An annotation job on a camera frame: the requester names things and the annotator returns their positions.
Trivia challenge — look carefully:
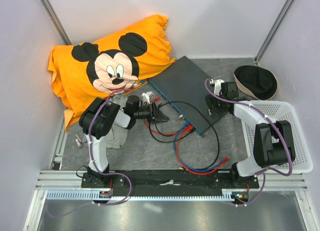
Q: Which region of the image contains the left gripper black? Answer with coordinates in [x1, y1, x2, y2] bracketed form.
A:
[134, 101, 170, 124]

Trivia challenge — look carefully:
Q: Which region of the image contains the black network cable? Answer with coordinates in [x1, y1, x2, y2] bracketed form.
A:
[148, 100, 221, 171]

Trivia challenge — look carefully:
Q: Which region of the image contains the dark grey network switch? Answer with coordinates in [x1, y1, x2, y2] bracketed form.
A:
[148, 56, 227, 136]

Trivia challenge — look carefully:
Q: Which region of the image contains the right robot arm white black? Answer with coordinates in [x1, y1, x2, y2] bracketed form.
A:
[204, 78, 296, 188]

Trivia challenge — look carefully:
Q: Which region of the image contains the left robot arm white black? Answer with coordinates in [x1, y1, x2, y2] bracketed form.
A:
[79, 95, 169, 188]

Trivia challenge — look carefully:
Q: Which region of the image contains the black cap with beige brim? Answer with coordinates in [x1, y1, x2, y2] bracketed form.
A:
[233, 65, 278, 101]

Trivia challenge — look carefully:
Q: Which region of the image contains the grey crumpled cloth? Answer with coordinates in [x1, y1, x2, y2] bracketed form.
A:
[106, 94, 128, 149]

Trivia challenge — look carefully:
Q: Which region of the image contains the white perforated plastic basket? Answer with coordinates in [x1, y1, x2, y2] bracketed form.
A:
[241, 100, 314, 174]

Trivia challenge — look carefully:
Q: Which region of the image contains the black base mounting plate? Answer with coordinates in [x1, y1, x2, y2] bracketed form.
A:
[80, 169, 260, 196]

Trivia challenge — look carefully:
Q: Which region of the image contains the orange Mickey Mouse pillow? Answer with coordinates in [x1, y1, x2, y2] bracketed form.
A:
[47, 14, 175, 130]

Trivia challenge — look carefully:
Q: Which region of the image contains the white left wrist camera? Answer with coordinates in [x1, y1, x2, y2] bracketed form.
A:
[141, 91, 154, 105]

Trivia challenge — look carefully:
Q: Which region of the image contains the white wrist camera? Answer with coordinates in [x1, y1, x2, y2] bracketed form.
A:
[141, 91, 154, 105]
[209, 79, 225, 96]

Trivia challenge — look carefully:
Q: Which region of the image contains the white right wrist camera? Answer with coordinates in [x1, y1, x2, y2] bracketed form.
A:
[209, 79, 225, 96]

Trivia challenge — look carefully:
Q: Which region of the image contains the blue network cable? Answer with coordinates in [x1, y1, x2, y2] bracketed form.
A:
[172, 124, 222, 172]

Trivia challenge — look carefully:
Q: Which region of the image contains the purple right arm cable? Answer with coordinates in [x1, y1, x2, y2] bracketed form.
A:
[204, 78, 295, 208]

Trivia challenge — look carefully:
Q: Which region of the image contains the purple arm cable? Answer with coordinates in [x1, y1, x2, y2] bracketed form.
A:
[204, 78, 295, 208]
[46, 88, 137, 218]

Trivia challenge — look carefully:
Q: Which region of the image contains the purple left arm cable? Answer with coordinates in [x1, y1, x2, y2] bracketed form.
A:
[46, 88, 137, 218]

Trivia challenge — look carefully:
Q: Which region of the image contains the white slotted cable duct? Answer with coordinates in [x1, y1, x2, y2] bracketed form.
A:
[46, 190, 235, 202]

